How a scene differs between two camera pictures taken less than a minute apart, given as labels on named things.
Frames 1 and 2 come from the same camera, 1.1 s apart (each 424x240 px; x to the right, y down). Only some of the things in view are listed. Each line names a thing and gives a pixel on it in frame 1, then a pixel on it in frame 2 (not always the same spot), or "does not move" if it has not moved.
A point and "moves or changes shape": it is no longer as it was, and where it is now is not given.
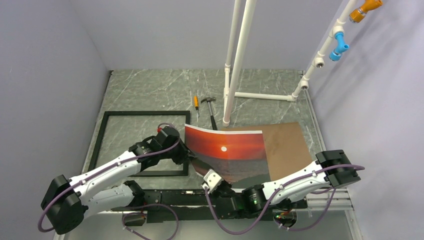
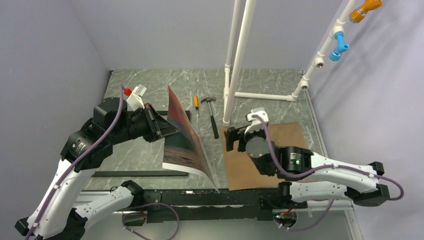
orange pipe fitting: x=357 y=15 does not move
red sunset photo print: x=240 y=157 moves or changes shape
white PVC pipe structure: x=232 y=75 does not move
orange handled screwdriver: x=196 y=102 does not move
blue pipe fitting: x=336 y=54 does not move
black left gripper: x=185 y=154 to x=164 y=127
